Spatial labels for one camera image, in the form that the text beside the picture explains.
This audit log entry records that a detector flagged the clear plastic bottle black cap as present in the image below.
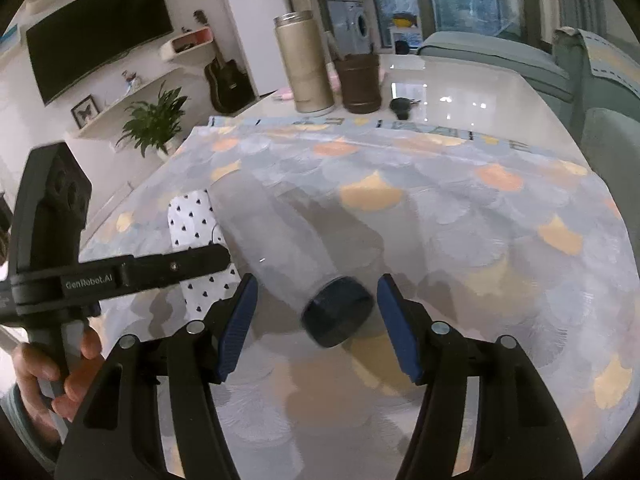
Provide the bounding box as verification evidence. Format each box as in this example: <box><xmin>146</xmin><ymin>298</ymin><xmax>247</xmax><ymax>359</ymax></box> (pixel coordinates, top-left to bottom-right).
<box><xmin>209</xmin><ymin>171</ymin><xmax>374</xmax><ymax>348</ymax></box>

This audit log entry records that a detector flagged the person's left hand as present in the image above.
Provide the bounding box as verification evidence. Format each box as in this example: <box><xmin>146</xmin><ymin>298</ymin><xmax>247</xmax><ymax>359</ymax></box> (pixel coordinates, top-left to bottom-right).
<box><xmin>12</xmin><ymin>327</ymin><xmax>104</xmax><ymax>444</ymax></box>

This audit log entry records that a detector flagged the white polka dot cloth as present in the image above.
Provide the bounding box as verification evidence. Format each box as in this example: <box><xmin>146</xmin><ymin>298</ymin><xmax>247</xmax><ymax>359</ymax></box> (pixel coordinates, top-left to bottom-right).
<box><xmin>166</xmin><ymin>186</ymin><xmax>241</xmax><ymax>316</ymax></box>

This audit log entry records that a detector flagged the framed insect picture on shelf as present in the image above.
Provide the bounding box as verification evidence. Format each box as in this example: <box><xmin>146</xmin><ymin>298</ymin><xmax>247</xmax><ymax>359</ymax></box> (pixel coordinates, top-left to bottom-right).
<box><xmin>72</xmin><ymin>96</ymin><xmax>100</xmax><ymax>129</ymax></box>

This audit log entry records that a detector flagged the green potted plant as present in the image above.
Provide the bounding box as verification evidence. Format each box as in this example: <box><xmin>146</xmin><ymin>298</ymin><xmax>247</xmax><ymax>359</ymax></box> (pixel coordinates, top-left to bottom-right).
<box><xmin>116</xmin><ymin>84</ymin><xmax>188</xmax><ymax>157</ymax></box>

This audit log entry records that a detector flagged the patterned pastel tablecloth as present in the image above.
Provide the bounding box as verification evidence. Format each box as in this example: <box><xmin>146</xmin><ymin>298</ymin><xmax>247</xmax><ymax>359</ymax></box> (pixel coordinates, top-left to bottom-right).
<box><xmin>81</xmin><ymin>119</ymin><xmax>639</xmax><ymax>479</ymax></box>

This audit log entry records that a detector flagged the black acoustic guitar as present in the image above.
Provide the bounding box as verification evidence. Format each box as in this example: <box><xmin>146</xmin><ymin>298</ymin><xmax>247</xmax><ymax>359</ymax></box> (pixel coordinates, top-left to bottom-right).
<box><xmin>204</xmin><ymin>36</ymin><xmax>255</xmax><ymax>115</ymax></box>

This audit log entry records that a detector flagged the pink notebook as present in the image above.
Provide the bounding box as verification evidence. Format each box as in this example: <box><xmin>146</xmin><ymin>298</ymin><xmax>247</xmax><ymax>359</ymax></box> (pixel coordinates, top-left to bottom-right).
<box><xmin>272</xmin><ymin>63</ymin><xmax>341</xmax><ymax>102</ymax></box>

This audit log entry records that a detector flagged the beige thermos bottle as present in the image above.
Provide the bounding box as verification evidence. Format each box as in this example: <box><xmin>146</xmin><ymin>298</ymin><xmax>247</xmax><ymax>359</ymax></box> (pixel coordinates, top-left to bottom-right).
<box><xmin>274</xmin><ymin>10</ymin><xmax>334</xmax><ymax>115</ymax></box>

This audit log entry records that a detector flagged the teal fabric sofa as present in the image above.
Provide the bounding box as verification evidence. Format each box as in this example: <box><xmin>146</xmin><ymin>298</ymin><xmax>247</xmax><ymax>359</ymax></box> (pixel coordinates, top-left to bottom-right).
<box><xmin>415</xmin><ymin>24</ymin><xmax>640</xmax><ymax>201</ymax></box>

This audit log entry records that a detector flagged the brown mug with spoon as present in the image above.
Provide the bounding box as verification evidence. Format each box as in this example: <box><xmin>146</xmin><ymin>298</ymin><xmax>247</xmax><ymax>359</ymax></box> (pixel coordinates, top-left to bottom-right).
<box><xmin>334</xmin><ymin>53</ymin><xmax>382</xmax><ymax>115</ymax></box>

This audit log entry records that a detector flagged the white washing machine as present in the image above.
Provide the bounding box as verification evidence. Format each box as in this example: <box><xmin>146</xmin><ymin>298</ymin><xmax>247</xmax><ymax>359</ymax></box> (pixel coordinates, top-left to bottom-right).
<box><xmin>326</xmin><ymin>0</ymin><xmax>371</xmax><ymax>55</ymax></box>

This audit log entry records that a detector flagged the black wall television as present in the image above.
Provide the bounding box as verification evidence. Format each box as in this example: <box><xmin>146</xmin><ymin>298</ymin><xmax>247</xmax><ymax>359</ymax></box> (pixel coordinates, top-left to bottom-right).
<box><xmin>26</xmin><ymin>0</ymin><xmax>174</xmax><ymax>104</ymax></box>

